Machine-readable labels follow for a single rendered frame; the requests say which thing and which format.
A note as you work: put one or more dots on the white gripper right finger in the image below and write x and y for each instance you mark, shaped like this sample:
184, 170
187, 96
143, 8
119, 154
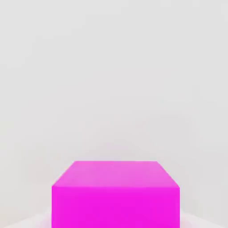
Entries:
189, 222

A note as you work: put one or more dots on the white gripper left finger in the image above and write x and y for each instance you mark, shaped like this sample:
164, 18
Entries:
41, 222

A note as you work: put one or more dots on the small magenta cube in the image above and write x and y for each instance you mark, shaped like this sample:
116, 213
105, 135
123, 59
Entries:
115, 204

